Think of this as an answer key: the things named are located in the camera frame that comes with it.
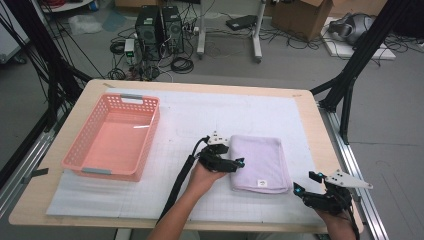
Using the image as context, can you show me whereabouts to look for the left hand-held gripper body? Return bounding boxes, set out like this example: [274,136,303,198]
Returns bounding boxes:
[196,130,239,174]

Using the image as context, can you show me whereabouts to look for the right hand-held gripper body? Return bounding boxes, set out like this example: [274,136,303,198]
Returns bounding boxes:
[299,168,374,215]

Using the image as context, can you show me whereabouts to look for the lilac printed towel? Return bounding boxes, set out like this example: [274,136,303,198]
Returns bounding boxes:
[229,134,294,195]

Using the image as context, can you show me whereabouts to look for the pink plastic basket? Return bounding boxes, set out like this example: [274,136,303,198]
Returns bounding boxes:
[60,93,161,183]

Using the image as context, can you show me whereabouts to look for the person's right hand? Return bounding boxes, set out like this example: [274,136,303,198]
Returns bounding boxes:
[314,208,354,231]

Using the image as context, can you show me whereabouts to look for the person's left hand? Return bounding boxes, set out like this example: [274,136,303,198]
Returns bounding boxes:
[186,161,228,198]

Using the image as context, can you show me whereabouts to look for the white grid mat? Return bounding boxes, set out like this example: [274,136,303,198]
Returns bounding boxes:
[45,87,329,226]

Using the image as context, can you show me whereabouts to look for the person's grey trousers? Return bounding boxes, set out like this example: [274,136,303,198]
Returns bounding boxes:
[196,230,331,240]

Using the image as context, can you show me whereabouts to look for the white metal stand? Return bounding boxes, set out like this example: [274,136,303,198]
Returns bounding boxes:
[196,0,268,64]

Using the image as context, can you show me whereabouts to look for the flat black box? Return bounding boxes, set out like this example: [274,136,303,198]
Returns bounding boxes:
[225,14,258,32]

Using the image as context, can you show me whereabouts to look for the slim black computer tower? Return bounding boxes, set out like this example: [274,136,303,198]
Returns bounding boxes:
[161,5,185,54]

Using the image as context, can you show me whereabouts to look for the white foam board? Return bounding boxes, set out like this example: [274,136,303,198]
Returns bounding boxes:
[320,16,397,61]

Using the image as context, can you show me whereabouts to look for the large black computer tower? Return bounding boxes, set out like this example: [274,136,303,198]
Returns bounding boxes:
[134,5,164,62]

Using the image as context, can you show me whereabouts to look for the small white power box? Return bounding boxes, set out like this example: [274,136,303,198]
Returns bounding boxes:
[123,38,136,64]

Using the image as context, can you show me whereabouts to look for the brown cardboard box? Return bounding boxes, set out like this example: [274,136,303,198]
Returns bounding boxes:
[271,0,334,42]

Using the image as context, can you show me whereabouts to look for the clear plastic bag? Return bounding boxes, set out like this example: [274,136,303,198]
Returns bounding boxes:
[68,13,104,36]

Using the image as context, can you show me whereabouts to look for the round white table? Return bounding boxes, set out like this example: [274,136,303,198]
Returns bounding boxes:
[39,0,94,14]

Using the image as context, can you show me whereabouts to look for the white cabinet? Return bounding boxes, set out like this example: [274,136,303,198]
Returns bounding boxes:
[0,0,31,64]

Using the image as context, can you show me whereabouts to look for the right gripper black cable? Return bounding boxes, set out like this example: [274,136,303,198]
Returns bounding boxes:
[343,196,362,240]

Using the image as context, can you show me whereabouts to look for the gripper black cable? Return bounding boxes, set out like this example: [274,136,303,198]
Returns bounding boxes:
[343,196,362,240]
[156,135,211,225]

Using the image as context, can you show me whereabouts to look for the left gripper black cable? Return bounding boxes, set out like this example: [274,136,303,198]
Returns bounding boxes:
[156,135,211,225]

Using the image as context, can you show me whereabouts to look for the aluminium rail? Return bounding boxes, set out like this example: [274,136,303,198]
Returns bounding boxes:
[318,104,389,240]
[0,109,66,218]

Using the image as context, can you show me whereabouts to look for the coiled black cable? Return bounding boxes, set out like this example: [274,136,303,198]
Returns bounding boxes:
[170,56,195,75]

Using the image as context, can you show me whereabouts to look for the black frame strut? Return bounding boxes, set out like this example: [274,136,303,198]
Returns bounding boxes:
[309,0,413,145]

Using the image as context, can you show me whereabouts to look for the black frame with cables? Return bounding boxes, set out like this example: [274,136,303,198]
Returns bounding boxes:
[0,0,93,133]

